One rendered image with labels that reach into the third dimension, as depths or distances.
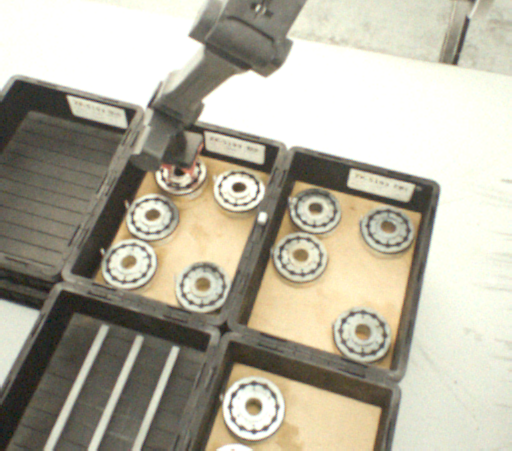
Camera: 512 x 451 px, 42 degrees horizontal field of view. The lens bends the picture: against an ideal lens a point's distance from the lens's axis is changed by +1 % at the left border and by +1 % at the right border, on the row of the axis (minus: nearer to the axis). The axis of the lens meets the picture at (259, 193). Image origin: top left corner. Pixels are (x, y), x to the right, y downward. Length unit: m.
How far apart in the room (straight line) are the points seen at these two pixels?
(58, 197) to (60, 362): 0.34
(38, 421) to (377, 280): 0.64
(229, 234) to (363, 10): 1.84
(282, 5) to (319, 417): 0.71
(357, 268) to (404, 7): 1.90
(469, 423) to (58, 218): 0.88
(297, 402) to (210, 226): 0.38
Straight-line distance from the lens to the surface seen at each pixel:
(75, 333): 1.26
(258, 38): 0.76
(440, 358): 1.40
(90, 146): 1.47
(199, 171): 1.35
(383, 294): 1.28
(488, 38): 3.00
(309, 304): 1.25
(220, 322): 1.12
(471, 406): 1.38
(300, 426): 1.18
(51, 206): 1.40
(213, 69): 0.85
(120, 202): 1.33
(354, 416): 1.19
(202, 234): 1.31
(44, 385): 1.25
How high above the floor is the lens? 1.97
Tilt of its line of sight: 57 degrees down
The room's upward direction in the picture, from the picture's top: 1 degrees clockwise
